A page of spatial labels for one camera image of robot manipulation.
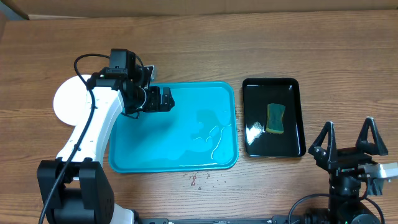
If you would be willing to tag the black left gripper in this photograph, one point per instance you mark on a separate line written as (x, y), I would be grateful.
(155, 105)

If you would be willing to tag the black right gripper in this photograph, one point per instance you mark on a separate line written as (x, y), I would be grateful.
(348, 158)

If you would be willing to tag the green yellow sponge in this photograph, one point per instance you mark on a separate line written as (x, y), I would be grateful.
(275, 114)

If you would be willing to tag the white plate with orange stain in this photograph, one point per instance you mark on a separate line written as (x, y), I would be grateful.
(69, 100)

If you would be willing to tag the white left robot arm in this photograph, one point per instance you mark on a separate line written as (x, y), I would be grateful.
(73, 186)

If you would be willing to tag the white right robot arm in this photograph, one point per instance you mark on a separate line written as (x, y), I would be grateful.
(345, 204)

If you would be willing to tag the blue plastic tray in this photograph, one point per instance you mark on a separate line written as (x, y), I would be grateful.
(198, 133)

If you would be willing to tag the black water tray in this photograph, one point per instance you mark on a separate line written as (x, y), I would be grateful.
(257, 94)

